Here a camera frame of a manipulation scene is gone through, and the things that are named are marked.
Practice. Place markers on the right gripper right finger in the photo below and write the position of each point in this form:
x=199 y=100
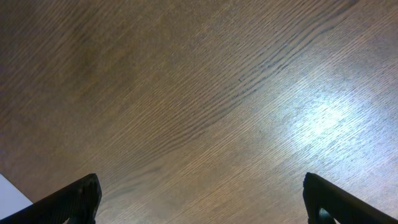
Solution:
x=327 y=203

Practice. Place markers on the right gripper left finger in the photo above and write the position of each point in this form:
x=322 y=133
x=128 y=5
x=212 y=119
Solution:
x=76 y=203

